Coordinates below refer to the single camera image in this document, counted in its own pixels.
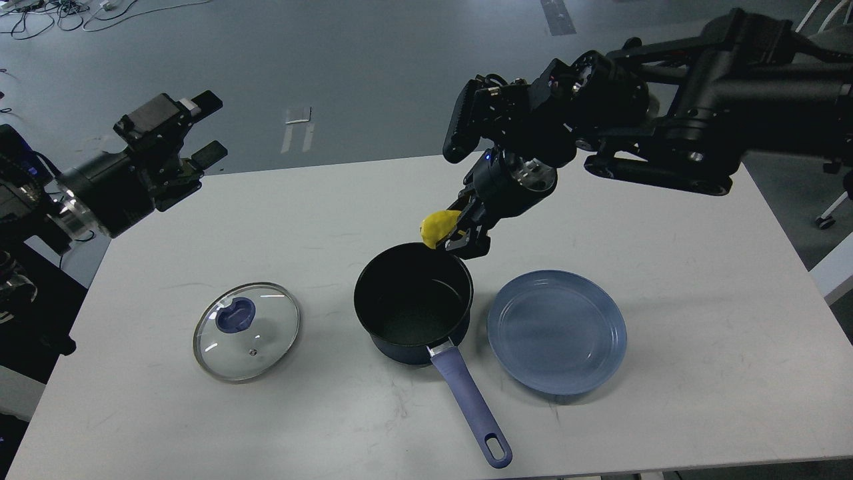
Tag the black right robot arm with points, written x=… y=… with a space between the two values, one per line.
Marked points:
x=677 y=114

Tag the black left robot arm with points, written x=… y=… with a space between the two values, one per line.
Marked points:
x=29 y=194

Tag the grey office chair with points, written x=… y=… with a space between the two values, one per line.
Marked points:
x=828 y=24

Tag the glass lid with blue knob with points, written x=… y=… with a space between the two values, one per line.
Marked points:
x=246 y=331

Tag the blue saucepan with handle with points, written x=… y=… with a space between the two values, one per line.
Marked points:
x=415 y=303

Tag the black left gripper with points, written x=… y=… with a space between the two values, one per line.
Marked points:
x=114 y=191

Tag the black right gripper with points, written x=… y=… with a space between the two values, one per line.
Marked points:
x=500 y=185

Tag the blue round plate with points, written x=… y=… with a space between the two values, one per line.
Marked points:
x=557 y=332

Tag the yellow potato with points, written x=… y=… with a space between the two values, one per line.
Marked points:
x=438 y=225

